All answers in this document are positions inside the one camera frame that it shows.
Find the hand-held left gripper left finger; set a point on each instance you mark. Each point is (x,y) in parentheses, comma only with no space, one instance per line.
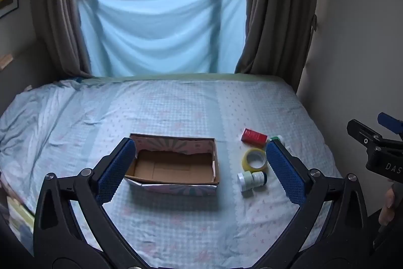
(115,173)

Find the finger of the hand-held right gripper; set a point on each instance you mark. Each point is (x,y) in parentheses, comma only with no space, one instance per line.
(390,123)
(362,132)

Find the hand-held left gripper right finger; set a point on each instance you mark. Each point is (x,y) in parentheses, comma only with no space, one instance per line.
(286,173)

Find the white bottle dark print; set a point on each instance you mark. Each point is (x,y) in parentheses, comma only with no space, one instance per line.
(260,177)

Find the yellow tape roll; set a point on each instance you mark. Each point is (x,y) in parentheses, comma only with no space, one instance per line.
(255,159)

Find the white bottle green band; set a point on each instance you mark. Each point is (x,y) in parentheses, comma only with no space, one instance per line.
(277,139)

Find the white bottle pale green label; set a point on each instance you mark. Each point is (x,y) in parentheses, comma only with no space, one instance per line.
(245,181)

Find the red rectangular box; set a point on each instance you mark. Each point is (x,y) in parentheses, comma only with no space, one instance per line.
(253,136)

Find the patterned cardboard box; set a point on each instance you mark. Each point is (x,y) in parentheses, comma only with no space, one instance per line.
(173,162)

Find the person's right hand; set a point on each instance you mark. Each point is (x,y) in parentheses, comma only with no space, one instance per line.
(388,204)

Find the blue patterned bed sheet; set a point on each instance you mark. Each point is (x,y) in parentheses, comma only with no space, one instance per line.
(189,105)

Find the light blue hanging cloth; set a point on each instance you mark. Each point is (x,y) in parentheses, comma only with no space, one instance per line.
(157,29)

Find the grey-brown curtain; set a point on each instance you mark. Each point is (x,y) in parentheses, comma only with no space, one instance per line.
(59,4)
(277,4)

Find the wooden shelf edge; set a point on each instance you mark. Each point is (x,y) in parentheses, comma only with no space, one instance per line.
(4,60)

